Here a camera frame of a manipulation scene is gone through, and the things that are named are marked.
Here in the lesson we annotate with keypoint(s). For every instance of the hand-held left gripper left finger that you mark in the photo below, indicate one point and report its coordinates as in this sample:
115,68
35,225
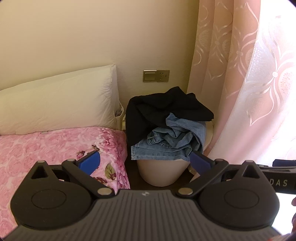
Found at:
89,161

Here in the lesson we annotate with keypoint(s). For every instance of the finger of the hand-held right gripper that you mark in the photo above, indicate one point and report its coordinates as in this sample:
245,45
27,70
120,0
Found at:
284,163

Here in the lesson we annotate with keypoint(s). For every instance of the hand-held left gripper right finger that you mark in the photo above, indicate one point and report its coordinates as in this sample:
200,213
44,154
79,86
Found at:
200,162

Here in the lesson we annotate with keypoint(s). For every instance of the blue jeans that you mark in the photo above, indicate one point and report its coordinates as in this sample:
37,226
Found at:
175,139

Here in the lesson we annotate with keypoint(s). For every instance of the beige round bin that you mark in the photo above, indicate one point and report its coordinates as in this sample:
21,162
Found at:
161,171

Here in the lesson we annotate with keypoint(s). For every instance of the black garment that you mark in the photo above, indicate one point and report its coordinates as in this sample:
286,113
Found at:
150,109

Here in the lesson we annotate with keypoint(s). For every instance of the person's right hand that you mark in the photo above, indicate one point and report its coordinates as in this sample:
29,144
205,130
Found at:
294,204

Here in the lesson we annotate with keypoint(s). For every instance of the pink floral blanket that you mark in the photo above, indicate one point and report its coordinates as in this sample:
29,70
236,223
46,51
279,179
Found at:
46,148

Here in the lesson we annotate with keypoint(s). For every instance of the white bedside pocket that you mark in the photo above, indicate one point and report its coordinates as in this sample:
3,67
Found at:
119,120

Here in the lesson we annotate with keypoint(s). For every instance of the white pillow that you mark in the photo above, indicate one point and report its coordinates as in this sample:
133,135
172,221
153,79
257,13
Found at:
57,102

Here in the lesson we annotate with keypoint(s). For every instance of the pink floral curtain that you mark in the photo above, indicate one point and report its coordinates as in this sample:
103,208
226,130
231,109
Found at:
231,69

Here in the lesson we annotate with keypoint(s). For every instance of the metal wall socket panel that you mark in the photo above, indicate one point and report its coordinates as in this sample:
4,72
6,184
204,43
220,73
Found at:
156,75

